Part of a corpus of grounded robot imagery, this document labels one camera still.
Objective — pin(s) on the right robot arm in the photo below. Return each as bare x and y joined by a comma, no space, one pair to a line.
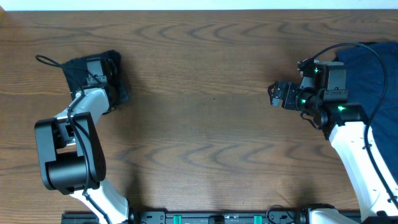
323,102

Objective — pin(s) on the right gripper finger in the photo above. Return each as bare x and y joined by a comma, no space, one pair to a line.
272,87
275,100

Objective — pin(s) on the blue garment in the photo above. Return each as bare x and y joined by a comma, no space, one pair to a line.
365,81

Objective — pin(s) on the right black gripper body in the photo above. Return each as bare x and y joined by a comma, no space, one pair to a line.
304,101

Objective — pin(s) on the dark teal t-shirt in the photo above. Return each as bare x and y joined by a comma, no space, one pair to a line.
76,73

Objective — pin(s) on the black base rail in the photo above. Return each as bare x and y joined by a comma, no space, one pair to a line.
198,218

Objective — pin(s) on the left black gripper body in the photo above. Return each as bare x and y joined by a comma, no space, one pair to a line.
118,94

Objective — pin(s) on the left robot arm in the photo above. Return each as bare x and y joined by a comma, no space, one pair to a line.
71,158

